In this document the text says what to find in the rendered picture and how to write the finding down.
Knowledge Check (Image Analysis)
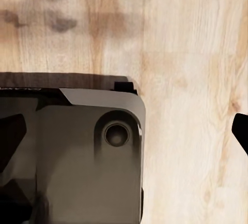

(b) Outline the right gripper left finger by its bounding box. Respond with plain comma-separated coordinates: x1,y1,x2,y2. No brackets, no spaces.
0,113,27,175

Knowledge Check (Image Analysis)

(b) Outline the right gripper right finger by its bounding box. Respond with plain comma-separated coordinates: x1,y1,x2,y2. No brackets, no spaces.
231,113,248,154

